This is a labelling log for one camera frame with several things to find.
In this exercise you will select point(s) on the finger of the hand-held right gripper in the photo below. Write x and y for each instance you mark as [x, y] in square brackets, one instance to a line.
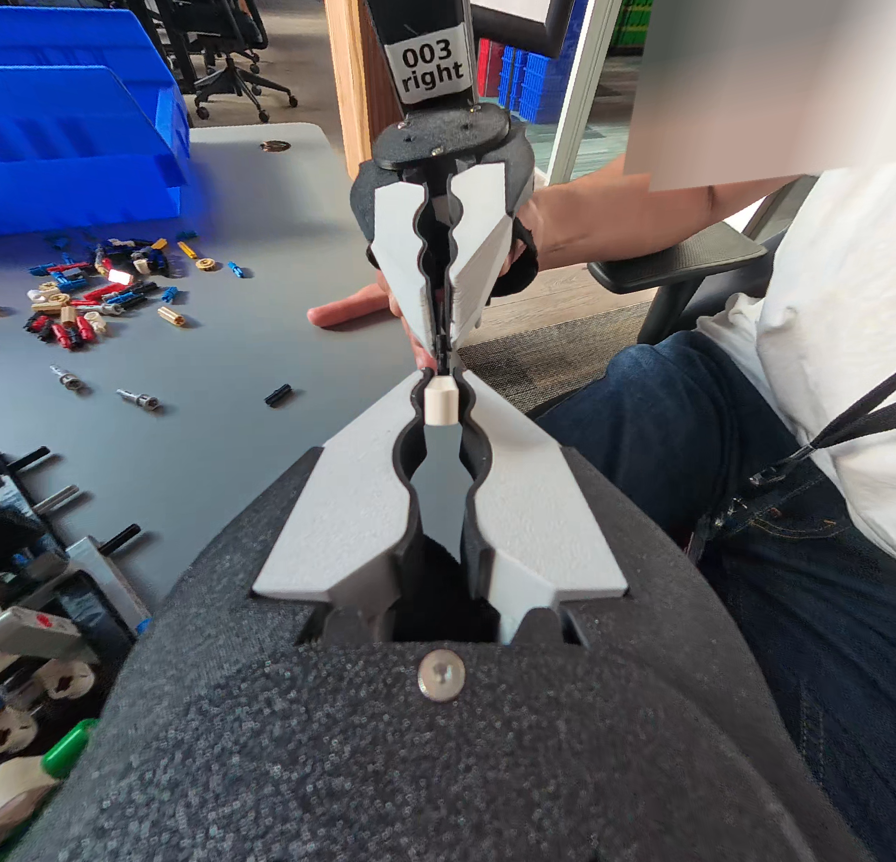
[483, 232]
[399, 246]

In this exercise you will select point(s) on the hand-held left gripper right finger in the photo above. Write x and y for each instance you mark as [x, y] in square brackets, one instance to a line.
[546, 519]

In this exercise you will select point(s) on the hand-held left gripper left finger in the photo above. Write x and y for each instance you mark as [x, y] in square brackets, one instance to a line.
[350, 512]

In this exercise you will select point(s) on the white lego beam with holes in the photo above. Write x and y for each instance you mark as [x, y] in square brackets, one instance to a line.
[441, 400]

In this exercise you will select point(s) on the person's right forearm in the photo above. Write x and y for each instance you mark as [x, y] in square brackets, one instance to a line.
[630, 222]

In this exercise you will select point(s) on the black lego pin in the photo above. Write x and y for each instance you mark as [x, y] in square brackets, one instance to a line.
[278, 394]

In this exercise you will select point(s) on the tan lego tube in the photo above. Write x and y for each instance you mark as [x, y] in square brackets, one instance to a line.
[171, 316]

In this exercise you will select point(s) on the grey lego pin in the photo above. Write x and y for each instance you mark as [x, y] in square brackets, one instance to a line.
[70, 379]
[138, 399]

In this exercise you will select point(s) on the pile of small lego pieces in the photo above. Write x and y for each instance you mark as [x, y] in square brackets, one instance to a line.
[91, 302]

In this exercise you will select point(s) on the lego truck assembly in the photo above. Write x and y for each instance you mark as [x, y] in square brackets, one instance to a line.
[42, 631]

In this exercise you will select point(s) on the person's right hand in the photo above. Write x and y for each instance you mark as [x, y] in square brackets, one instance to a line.
[343, 313]

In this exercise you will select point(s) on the stack of red crates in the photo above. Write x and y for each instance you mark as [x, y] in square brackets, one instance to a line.
[490, 68]

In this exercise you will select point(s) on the wooden pillar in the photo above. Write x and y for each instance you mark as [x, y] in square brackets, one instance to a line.
[350, 71]

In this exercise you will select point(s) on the stack of blue crates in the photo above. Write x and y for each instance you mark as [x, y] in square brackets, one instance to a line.
[532, 85]

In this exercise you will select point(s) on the black framed sign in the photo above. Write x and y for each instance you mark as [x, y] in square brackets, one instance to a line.
[553, 29]

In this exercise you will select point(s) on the black chair armrest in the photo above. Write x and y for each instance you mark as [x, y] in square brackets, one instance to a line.
[686, 260]

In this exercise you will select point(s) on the black rolling office chair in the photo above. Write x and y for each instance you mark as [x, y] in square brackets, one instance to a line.
[224, 36]

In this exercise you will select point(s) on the stack of green crates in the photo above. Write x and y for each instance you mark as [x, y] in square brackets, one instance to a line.
[630, 8]

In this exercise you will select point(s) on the person's blue jeans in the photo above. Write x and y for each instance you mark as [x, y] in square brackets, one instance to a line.
[770, 631]

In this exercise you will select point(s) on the person's white shirt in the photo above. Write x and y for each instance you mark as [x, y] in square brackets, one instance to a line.
[826, 330]

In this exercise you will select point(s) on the white door frame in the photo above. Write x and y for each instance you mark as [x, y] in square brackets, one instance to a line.
[588, 92]

